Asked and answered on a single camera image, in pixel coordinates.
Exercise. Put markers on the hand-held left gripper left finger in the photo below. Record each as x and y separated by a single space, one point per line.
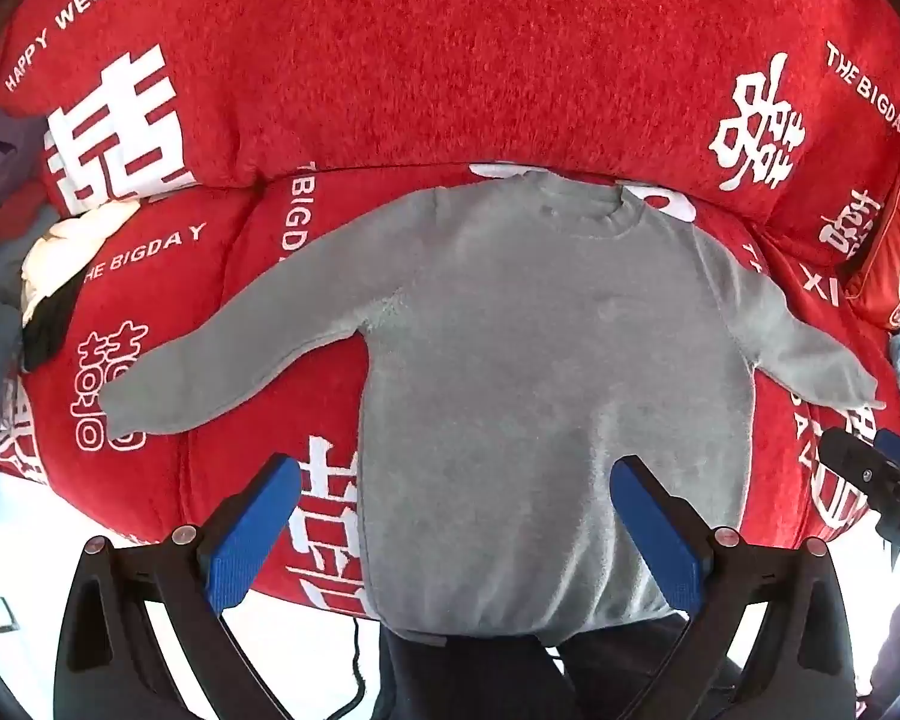
251 532

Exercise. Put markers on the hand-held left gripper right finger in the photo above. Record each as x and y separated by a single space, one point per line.
660 532

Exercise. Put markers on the grey knit sweater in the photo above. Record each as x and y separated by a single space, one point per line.
532 352

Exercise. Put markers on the red embroidered cushion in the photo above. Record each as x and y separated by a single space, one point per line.
896 240

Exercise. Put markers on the black cloth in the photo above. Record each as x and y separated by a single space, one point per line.
49 330

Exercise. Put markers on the white cloth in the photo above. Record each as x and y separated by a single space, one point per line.
67 247

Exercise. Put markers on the red printed sofa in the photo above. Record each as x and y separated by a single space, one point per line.
457 52

